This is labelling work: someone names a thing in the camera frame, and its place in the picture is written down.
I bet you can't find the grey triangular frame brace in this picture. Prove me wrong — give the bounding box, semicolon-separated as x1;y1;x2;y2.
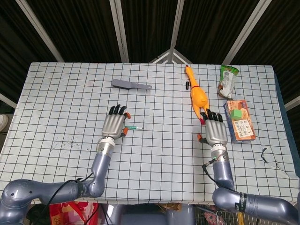
149;48;193;64

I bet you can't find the green cube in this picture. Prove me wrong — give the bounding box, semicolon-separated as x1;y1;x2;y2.
230;109;243;121

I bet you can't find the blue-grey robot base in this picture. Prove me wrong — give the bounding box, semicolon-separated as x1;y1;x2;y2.
103;203;195;225

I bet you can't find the yellow rubber chicken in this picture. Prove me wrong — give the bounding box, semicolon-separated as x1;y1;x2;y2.
185;65;211;126

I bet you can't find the grey aluminium frame post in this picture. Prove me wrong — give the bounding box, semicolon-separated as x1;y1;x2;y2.
222;0;274;64
169;0;185;52
15;0;64;63
109;0;130;63

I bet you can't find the metal wire basket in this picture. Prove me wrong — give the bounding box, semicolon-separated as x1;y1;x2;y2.
194;205;240;225

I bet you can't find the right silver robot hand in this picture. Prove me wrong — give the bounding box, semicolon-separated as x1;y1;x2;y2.
197;109;228;145

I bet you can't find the grey plastic brush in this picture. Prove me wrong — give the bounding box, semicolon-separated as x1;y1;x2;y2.
112;79;153;90

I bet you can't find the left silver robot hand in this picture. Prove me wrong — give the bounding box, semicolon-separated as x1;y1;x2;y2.
101;104;131;139

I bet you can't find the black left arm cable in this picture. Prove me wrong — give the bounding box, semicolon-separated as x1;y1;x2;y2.
47;172;95;213

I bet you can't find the red patterned bag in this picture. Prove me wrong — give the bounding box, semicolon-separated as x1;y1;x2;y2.
48;201;99;225

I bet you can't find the orange blue biscuit box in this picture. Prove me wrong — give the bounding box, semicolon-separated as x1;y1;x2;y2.
223;100;256;144

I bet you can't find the white checkered tablecloth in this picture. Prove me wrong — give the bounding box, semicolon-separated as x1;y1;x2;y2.
0;61;300;207

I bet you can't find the green snack bag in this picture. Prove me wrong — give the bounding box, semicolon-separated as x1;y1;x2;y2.
218;64;240;99

